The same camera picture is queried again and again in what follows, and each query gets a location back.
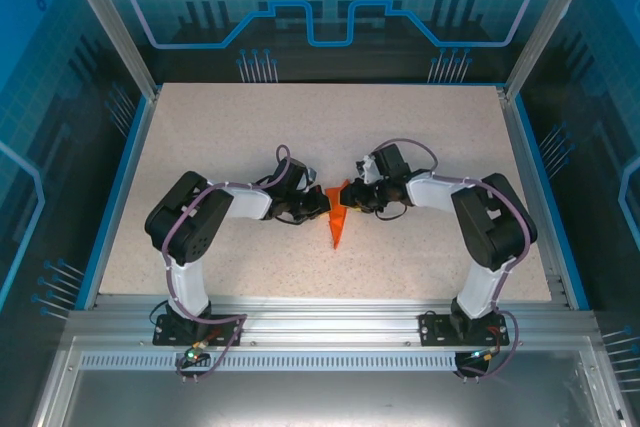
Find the orange square paper sheet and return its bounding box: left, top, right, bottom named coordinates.
left=323, top=180, right=352, bottom=251

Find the sheet metal panel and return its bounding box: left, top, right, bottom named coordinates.
left=32, top=366, right=626, bottom=427

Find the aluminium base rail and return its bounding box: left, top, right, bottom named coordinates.
left=64, top=294, right=600, bottom=349

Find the aluminium side rail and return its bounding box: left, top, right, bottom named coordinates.
left=497, top=86, right=572, bottom=309

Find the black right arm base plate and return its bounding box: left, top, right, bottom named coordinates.
left=418, top=310, right=512, bottom=348

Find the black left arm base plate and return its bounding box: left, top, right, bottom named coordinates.
left=152, top=313, right=245, bottom=348

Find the slotted aluminium cable duct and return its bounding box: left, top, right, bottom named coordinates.
left=78, top=352, right=466, bottom=372

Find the cable connector with light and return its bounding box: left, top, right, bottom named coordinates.
left=180, top=340, right=211, bottom=367
left=467, top=346, right=503, bottom=364

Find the aluminium frame post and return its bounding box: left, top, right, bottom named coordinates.
left=55, top=0, right=162, bottom=101
left=501, top=0, right=605, bottom=101

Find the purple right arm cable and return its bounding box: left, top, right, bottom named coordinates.
left=367, top=136, right=535, bottom=384

